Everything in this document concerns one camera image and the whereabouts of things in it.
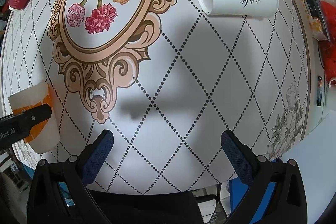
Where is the orange and white cup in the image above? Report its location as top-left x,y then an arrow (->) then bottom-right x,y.
9,82 -> 60,154

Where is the small lighter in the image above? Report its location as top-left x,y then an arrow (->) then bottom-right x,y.
317,76 -> 323,107

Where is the floral diamond tablecloth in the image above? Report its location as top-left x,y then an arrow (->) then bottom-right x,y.
2,0 -> 311,194

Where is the orange plastic bag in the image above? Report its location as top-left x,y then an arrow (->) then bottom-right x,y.
318,0 -> 336,83

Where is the orange patterned box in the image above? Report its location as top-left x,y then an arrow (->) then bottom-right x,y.
300,0 -> 330,41

